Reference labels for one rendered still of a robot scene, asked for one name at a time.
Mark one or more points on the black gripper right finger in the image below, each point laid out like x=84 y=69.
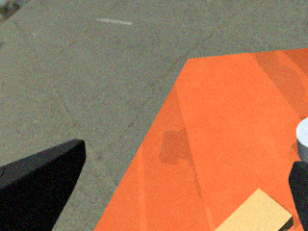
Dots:
x=298 y=181

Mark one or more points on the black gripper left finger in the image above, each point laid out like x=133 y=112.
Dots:
x=34 y=190

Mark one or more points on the pale yellow rectangular block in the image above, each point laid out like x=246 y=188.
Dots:
x=259 y=213

